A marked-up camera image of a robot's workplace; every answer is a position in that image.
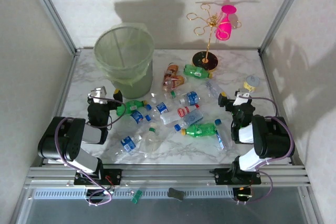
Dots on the green plastic soda bottle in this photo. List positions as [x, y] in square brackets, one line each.
[194, 71]
[131, 106]
[199, 130]

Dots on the clear bottle white cap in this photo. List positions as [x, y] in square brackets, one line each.
[172, 94]

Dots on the grey mesh waste bin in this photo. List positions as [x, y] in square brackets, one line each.
[139, 87]

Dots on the aluminium side rail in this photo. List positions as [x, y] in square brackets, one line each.
[67, 77]
[270, 77]

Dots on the clear bottle green cap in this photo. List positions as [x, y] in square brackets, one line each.
[151, 140]

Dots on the small green clip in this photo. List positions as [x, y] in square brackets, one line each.
[136, 197]

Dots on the pink wine glass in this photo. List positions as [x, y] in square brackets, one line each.
[224, 28]

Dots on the yellow tin can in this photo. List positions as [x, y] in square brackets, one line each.
[252, 81]

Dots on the large clear plastic bottle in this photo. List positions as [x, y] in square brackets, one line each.
[213, 87]

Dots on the frosted bottle white cap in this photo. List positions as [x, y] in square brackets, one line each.
[153, 100]

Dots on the aluminium frame post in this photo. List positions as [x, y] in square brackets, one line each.
[54, 14]
[283, 11]

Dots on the small black bracket piece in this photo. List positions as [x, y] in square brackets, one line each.
[176, 193]

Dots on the blue tinted clear bottle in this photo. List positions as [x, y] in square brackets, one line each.
[193, 117]

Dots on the slim clear bottle blue cap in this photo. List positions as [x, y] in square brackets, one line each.
[221, 140]

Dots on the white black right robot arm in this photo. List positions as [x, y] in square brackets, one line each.
[249, 162]

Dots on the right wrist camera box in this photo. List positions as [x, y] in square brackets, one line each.
[240, 99]

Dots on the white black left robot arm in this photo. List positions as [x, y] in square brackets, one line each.
[86, 159]

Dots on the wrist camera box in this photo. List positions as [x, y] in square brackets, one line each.
[240, 99]
[97, 94]

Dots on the pale green bin liner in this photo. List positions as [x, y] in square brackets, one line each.
[118, 77]

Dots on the clear bottle blue label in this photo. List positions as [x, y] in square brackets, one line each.
[191, 98]
[136, 117]
[127, 144]
[162, 107]

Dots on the orange milk tea bottle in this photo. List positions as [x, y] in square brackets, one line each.
[176, 81]

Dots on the aluminium mounting rail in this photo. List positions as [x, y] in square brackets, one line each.
[170, 176]

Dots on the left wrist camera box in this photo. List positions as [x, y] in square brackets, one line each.
[97, 94]

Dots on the brown Nescafe coffee bottle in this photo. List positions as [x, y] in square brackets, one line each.
[172, 69]

